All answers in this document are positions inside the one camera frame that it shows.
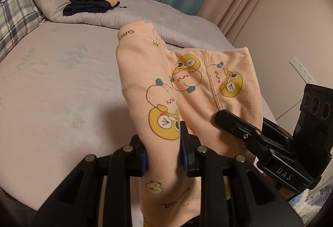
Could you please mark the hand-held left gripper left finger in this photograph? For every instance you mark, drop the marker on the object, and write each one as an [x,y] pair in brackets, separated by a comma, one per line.
[143,162]

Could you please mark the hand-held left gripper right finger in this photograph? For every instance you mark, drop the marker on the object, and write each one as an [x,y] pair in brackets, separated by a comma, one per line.
[183,149]

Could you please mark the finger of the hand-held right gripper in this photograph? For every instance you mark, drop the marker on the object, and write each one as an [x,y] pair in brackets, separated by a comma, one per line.
[234,124]

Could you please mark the peach cartoon print garment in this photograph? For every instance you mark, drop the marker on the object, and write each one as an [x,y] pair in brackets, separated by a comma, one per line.
[145,73]

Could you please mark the folded dark navy clothes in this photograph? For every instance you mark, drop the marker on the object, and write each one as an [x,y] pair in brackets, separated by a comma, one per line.
[83,6]

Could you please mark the blue fluffy rug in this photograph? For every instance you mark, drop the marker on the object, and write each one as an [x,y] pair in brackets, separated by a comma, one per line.
[309,203]

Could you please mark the white power strip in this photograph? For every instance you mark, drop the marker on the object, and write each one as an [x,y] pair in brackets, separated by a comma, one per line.
[301,68]

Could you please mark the pale pink bed sheet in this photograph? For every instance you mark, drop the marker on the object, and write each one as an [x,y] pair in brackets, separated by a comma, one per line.
[65,86]

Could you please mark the grey quilted duvet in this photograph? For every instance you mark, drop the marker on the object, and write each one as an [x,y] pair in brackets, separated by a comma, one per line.
[156,13]

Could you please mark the grey plaid pillow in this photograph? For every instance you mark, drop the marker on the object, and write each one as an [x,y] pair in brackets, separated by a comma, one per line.
[15,13]

